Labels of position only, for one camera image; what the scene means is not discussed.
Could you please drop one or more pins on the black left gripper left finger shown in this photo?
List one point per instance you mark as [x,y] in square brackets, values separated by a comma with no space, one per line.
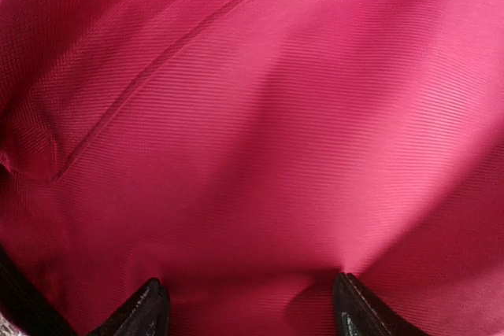
[145,313]

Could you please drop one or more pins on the red student backpack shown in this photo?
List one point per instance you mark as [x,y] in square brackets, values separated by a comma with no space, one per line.
[245,152]

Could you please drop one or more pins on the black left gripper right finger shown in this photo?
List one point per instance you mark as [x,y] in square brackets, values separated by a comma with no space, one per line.
[358,311]

